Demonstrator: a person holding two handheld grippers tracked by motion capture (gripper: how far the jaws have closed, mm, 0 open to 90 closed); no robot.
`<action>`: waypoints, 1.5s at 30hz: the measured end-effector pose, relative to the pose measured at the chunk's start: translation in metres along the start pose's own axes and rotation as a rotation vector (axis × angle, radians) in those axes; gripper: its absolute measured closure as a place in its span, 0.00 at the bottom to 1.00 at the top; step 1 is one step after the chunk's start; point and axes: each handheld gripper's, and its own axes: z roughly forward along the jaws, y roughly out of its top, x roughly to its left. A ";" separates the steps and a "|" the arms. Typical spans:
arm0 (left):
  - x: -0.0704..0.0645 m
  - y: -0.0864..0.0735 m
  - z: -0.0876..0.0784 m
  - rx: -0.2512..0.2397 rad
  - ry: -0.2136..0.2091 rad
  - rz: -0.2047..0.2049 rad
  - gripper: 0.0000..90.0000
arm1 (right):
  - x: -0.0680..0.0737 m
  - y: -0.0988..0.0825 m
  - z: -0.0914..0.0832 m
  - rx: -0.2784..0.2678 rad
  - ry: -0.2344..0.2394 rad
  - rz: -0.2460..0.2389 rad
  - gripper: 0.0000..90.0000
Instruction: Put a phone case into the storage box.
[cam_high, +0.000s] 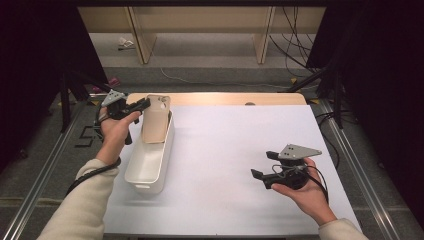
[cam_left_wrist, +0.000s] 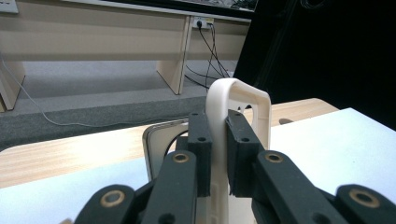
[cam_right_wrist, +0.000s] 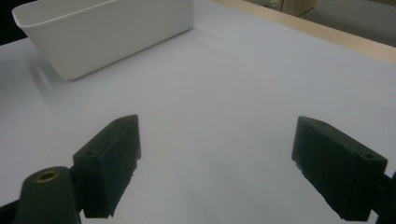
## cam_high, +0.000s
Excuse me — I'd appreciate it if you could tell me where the beige wooden shelf unit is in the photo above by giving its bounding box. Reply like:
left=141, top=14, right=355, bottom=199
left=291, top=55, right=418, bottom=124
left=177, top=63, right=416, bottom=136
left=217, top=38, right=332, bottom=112
left=78, top=6, right=327, bottom=65

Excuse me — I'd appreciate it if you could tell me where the thin black floor cable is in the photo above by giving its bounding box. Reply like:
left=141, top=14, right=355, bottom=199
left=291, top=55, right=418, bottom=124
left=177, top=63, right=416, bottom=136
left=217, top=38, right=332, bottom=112
left=314, top=109, right=341, bottom=170

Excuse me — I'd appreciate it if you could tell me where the left hand-held gripper black cable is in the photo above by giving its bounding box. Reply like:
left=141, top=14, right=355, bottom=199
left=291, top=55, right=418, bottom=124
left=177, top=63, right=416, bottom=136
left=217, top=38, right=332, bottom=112
left=65, top=99, right=122, bottom=198

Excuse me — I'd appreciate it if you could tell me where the metal floor rail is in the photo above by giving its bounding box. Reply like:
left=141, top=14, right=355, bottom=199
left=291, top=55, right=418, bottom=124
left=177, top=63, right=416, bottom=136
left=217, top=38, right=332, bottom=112
left=0, top=99, right=92, bottom=240
left=318, top=99, right=401, bottom=240

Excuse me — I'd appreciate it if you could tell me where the wooden table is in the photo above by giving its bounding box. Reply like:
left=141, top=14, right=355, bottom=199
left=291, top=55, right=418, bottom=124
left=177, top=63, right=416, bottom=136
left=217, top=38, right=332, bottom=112
left=125, top=92, right=308, bottom=107

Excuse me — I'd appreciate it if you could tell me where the white plastic storage box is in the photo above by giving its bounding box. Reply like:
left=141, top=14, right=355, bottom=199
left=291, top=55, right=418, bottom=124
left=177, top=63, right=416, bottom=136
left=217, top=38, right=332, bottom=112
left=124, top=109, right=176, bottom=195

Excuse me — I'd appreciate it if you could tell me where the person's left hand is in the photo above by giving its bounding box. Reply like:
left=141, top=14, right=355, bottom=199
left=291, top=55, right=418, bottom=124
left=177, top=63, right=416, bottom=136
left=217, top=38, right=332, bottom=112
left=96, top=106, right=143, bottom=166

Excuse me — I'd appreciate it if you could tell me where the white floor cable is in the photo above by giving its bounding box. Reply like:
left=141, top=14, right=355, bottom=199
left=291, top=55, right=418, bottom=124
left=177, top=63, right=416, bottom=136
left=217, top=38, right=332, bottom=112
left=160, top=68, right=292, bottom=90

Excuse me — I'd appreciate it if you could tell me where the peach phone case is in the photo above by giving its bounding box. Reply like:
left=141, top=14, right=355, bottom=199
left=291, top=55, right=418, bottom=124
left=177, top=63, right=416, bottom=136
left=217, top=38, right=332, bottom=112
left=141, top=94, right=172, bottom=145

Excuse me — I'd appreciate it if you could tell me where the black curtain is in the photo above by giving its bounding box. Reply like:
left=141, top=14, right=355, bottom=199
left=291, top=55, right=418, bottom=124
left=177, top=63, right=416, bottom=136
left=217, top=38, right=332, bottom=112
left=0, top=0, right=110, bottom=174
left=305, top=0, right=424, bottom=231

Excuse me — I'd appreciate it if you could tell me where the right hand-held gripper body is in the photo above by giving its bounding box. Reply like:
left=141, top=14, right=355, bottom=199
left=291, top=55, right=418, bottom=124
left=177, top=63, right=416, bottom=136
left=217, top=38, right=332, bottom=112
left=263, top=143, right=323, bottom=191

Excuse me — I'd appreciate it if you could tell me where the white table board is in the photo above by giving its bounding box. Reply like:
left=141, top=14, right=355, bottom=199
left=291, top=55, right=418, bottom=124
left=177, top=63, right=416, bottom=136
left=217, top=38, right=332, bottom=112
left=103, top=104, right=364, bottom=236

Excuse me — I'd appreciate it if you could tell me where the person's right hand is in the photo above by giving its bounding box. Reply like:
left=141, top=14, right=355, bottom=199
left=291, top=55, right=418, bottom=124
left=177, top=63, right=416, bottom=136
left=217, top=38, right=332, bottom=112
left=271, top=157, right=338, bottom=227

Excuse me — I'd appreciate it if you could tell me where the pink floor object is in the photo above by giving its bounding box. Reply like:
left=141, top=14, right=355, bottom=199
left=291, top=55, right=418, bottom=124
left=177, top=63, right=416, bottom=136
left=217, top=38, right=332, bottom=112
left=91, top=77, right=121, bottom=94

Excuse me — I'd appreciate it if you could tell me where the white crumpled floor object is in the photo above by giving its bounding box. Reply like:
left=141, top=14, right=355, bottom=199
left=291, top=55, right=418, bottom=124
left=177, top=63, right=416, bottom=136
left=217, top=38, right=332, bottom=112
left=117, top=36, right=136, bottom=51

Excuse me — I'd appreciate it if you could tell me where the black metal stand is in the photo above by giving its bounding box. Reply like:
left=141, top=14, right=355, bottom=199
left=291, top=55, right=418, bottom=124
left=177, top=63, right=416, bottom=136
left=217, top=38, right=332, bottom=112
left=285, top=62, right=346, bottom=130
left=59, top=68, right=128, bottom=134

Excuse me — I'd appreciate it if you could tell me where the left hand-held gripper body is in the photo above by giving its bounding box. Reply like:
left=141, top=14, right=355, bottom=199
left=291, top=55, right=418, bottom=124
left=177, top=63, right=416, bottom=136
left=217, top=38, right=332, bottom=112
left=100, top=88, right=136, bottom=146

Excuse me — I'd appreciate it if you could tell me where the bundle of black floor cables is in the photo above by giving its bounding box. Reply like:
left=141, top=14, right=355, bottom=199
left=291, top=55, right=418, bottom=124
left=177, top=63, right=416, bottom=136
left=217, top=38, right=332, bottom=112
left=268, top=6, right=327, bottom=80

